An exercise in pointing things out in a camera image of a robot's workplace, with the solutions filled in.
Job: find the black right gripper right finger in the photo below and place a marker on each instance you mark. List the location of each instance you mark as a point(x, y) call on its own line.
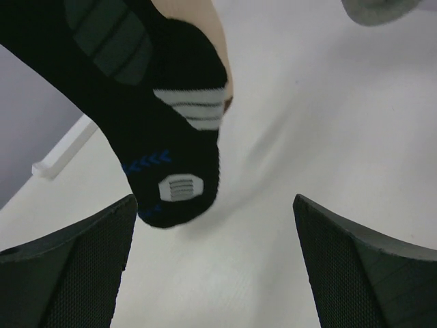
point(362, 278)

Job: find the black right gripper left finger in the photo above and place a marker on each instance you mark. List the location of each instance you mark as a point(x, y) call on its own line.
point(69, 278)

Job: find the black sock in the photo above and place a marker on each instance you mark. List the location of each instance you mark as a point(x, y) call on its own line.
point(153, 75)

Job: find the silver and white clothes rack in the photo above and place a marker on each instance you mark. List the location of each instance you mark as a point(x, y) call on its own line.
point(65, 150)

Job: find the grey sock back row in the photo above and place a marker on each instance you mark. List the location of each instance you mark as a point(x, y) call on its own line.
point(370, 13)

